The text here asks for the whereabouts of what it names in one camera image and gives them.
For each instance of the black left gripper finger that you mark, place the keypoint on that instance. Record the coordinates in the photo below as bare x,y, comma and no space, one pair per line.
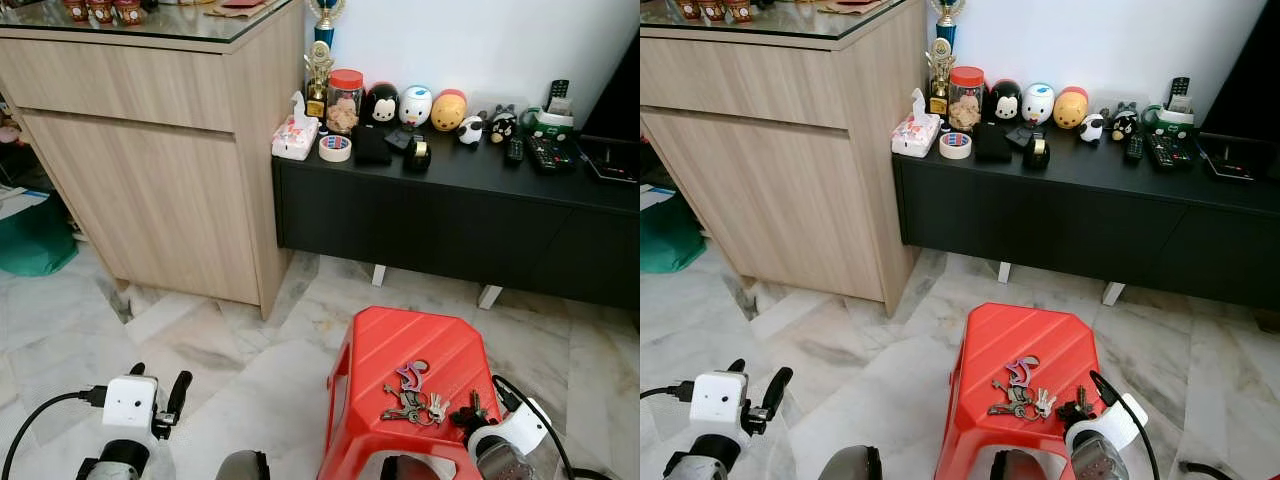
778,389
179,392
736,366
137,369

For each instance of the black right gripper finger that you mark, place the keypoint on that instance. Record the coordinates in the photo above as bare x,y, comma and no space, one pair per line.
1081,393
1064,410
476,399
458,415

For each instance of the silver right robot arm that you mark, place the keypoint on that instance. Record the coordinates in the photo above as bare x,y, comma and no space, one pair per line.
1098,462
503,465

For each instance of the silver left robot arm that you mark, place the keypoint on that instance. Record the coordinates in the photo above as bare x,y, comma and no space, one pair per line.
115,462
705,458

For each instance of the bunch of keys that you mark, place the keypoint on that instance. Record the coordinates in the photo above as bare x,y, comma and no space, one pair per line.
412,400
1020,395

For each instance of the robot left leg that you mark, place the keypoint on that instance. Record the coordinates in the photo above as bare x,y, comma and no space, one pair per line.
852,465
243,468

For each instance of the red plastic stool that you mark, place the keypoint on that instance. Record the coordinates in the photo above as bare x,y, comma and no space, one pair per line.
1010,335
400,340

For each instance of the green storage bag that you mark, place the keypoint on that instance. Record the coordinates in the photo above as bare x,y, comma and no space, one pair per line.
668,240
35,245

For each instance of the black low console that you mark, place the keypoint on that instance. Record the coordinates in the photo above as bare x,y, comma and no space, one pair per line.
450,225
1080,220

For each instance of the light wood cabinet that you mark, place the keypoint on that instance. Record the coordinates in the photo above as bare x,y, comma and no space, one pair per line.
770,150
150,150

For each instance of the black tape dispenser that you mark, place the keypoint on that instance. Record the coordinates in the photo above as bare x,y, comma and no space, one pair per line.
418,155
1038,152

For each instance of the black remote control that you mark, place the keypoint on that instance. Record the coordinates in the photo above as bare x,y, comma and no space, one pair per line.
514,150
1134,148

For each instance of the small black pouch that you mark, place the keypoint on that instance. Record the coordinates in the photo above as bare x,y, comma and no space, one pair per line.
400,138
1020,136

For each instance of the black wallet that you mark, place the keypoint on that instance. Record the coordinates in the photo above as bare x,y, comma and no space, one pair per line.
371,146
993,143

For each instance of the small panda toy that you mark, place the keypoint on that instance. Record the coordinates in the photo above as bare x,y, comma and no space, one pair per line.
471,130
1092,127

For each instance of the black cat toy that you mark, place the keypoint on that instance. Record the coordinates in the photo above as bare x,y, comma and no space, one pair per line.
503,125
1125,122

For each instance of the white tape roll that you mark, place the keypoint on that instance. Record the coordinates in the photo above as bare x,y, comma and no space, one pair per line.
335,150
955,147

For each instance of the pink white tissue box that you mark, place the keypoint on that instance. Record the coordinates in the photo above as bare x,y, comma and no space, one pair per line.
295,138
915,135

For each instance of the green round holder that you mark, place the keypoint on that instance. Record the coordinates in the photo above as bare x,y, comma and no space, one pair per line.
1168,125
545,127

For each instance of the yellow bear egg toy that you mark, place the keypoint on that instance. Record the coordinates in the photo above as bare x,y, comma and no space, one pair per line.
449,110
1071,107

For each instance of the black television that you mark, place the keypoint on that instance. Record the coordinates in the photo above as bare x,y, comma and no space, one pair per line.
618,100
1250,80

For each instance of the black mouse egg toy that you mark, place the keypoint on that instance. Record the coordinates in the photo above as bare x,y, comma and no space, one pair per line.
380,105
1003,102

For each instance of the red lid glass jar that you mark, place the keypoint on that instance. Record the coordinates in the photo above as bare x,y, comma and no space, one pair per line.
966,102
345,105

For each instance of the gold trophy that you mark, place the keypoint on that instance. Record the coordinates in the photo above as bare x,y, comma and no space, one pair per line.
318,80
939,77

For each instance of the red patterned cup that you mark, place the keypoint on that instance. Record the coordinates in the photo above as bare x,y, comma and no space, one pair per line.
711,8
738,9
128,11
688,8
75,10
100,10

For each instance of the red envelope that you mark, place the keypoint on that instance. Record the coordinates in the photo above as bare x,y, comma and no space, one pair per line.
852,5
235,6

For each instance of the blue stem trophy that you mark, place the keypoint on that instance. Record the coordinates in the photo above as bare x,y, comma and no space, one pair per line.
946,18
326,20

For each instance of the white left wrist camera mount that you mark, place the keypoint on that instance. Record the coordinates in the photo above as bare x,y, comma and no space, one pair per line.
718,399
130,402

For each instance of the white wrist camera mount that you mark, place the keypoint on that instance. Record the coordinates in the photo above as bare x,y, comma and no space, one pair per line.
718,399
130,402
1110,425
512,430

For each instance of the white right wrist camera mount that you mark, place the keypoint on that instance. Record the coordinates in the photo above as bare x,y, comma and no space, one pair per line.
512,430
1110,425

